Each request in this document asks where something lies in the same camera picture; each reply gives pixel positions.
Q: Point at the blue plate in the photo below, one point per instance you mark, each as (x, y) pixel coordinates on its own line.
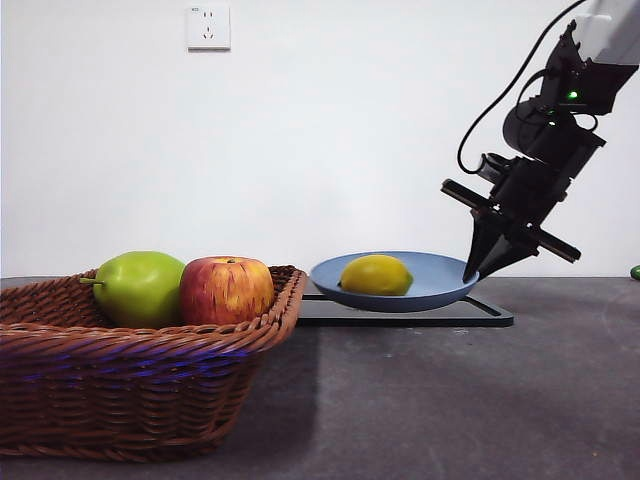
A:
(435, 285)

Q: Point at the white wall socket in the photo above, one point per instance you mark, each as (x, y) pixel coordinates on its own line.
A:
(209, 27)

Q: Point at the black flat tray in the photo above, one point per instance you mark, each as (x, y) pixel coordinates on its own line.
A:
(490, 316)

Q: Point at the red apple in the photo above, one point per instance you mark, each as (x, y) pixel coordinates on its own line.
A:
(225, 292)

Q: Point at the green pear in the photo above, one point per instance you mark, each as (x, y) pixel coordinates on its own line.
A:
(140, 287)

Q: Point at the yellow lemon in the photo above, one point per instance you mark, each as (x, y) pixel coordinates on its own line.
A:
(375, 275)

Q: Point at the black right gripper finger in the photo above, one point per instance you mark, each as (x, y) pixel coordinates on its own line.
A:
(482, 240)
(510, 252)

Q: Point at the brown wicker basket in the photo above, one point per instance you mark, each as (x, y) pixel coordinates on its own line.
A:
(125, 390)

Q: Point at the green vegetable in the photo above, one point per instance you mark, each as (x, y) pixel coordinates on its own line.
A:
(636, 272)

